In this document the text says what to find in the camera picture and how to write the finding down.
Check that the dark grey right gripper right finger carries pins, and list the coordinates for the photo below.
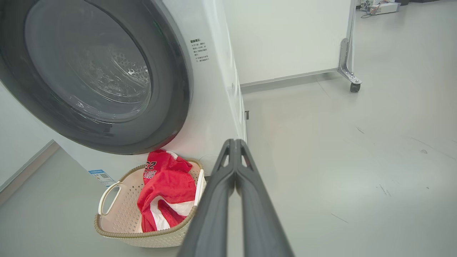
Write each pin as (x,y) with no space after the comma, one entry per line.
(260,221)

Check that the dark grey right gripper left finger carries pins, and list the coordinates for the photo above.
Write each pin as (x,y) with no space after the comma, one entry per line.
(210,221)

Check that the red basketball jersey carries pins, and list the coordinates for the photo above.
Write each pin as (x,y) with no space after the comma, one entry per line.
(167,178)

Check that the washing machine door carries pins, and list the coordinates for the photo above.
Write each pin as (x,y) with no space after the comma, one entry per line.
(167,107)

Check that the cream perforated laundry basket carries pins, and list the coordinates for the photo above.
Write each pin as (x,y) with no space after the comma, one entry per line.
(121,214)

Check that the white front-load washing machine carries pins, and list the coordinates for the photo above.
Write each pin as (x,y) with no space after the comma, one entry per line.
(214,107)

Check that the blue energy label sticker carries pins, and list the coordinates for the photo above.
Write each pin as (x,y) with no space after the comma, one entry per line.
(103,177)

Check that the white rolling partition panel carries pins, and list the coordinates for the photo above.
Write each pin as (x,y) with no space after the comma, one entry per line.
(285,39)

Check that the white equipment box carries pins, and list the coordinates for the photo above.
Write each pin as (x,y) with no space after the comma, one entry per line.
(367,4)
(387,8)

